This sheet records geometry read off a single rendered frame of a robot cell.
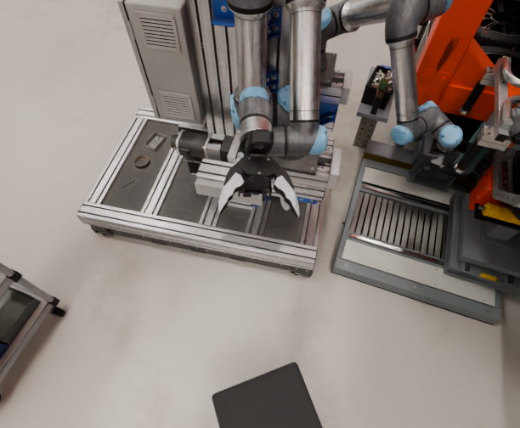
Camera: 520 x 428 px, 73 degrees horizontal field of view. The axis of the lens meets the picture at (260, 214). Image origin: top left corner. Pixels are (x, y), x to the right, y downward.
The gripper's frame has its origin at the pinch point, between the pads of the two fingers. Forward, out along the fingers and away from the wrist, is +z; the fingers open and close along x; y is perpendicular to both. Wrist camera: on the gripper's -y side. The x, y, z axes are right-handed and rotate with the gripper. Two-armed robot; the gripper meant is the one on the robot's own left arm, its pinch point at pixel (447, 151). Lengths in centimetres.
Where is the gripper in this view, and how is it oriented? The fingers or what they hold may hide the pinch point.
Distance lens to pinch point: 179.2
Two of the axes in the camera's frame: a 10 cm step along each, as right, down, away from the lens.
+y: -9.0, -2.4, 3.7
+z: 3.8, -0.1, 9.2
